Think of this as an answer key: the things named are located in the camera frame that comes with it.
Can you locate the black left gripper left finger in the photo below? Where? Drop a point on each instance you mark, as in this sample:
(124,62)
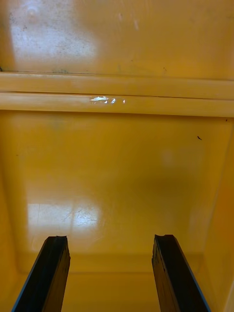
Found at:
(46,280)

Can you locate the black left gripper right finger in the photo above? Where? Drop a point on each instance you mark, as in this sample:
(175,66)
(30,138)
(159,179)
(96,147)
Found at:
(175,280)

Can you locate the yellow-orange plastic bin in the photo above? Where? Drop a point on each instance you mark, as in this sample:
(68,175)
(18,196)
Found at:
(117,170)
(122,36)

